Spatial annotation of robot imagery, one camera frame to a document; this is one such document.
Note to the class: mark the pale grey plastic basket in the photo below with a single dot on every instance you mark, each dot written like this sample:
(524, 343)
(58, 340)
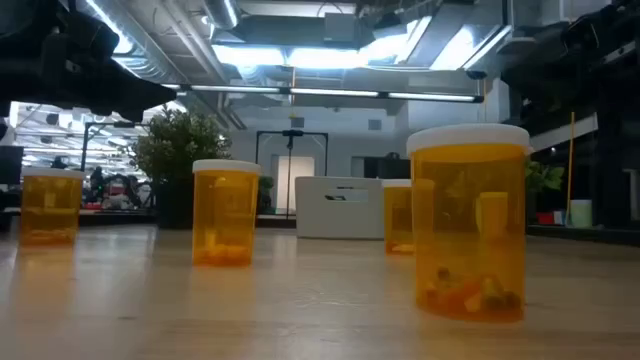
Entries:
(320, 215)

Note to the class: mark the black tripod stand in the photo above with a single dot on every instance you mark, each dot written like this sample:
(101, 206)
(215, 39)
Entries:
(292, 133)

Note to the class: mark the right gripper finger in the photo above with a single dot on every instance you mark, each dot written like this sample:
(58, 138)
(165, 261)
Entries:
(540, 65)
(545, 91)

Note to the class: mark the person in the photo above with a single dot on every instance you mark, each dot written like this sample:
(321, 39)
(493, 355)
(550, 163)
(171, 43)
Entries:
(96, 182)

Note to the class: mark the amber pill bottle printed cap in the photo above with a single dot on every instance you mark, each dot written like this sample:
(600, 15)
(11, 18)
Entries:
(467, 225)

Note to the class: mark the yellow pole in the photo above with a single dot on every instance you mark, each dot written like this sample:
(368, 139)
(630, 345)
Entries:
(570, 170)

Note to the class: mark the long white light bar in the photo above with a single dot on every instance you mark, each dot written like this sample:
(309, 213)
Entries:
(330, 92)

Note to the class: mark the small background plant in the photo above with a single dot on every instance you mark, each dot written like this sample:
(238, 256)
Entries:
(266, 185)

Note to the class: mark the amber pill bottle white cap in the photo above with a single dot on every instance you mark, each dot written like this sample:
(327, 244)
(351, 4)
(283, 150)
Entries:
(50, 210)
(225, 215)
(398, 215)

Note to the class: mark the broad-leaf potted plant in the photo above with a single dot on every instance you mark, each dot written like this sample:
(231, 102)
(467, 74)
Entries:
(545, 177)

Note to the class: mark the red box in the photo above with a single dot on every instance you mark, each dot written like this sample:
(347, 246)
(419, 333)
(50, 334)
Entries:
(545, 218)

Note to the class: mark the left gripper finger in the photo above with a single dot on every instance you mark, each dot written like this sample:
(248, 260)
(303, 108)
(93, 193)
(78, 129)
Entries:
(125, 111)
(140, 92)

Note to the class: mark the bushy potted plant black pot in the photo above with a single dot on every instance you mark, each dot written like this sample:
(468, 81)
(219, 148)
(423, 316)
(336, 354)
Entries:
(175, 150)

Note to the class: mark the black cabinet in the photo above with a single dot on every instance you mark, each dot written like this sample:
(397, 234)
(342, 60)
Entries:
(385, 167)

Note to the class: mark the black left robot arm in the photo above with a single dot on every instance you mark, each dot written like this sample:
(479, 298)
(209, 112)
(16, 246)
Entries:
(20, 50)

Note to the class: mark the pale green container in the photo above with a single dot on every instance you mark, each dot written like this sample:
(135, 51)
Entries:
(581, 214)

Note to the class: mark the black monitor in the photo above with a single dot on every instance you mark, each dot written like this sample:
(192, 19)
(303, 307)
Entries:
(11, 165)

